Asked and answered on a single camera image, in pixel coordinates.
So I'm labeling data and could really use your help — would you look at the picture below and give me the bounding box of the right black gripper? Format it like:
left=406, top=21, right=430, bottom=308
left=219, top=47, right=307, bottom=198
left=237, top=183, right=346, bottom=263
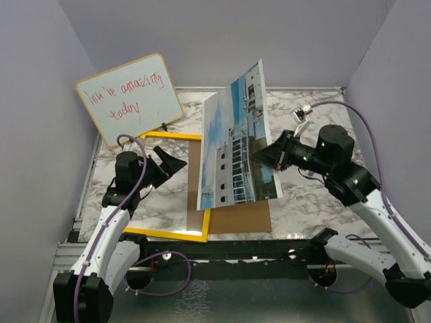
left=251, top=129, right=333, bottom=175

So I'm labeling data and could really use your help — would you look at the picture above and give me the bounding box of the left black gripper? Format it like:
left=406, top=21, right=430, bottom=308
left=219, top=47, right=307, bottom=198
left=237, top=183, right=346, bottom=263
left=135, top=146, right=187, bottom=190

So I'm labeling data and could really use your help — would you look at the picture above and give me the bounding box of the photo of white building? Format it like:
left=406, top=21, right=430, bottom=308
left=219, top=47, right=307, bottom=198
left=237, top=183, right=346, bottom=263
left=197, top=61, right=282, bottom=211

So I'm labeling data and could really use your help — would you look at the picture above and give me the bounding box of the small whiteboard yellow rim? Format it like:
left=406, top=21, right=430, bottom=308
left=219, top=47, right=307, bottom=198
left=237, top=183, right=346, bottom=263
left=75, top=53, right=184, bottom=147

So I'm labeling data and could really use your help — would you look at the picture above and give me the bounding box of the yellow picture frame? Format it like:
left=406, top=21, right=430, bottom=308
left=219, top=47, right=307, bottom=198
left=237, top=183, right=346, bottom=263
left=123, top=131, right=211, bottom=243

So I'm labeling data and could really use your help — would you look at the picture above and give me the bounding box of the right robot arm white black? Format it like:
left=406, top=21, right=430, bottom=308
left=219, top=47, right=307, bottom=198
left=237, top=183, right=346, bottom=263
left=252, top=124, right=430, bottom=308

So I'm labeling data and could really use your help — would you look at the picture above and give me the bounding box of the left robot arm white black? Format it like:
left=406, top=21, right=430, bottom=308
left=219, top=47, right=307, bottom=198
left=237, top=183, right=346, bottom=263
left=53, top=147, right=187, bottom=322

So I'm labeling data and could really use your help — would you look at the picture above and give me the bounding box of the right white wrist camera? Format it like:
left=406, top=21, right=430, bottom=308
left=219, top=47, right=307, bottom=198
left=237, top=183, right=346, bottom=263
left=293, top=104, right=312, bottom=124

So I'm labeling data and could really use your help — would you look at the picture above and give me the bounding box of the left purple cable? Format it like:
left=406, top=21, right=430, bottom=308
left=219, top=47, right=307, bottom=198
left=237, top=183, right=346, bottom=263
left=72, top=134, right=192, bottom=323

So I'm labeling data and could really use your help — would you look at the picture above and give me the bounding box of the purple cable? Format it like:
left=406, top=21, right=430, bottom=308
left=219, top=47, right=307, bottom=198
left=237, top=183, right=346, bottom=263
left=72, top=134, right=192, bottom=323
left=311, top=100, right=431, bottom=293

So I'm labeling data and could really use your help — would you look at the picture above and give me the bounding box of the brown frame backing board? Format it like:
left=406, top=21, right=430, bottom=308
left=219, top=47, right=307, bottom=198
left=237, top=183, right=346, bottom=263
left=187, top=141, right=272, bottom=234

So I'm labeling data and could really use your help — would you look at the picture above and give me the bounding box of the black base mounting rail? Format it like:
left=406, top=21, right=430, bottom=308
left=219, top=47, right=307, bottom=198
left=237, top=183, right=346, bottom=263
left=137, top=238, right=334, bottom=281

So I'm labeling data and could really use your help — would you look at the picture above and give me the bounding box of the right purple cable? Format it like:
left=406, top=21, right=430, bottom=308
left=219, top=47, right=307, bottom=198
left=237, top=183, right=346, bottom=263
left=311, top=100, right=431, bottom=293

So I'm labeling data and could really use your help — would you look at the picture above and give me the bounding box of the aluminium extrusion rail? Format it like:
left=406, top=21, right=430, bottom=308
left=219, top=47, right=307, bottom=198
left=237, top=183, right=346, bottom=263
left=53, top=243, right=86, bottom=271

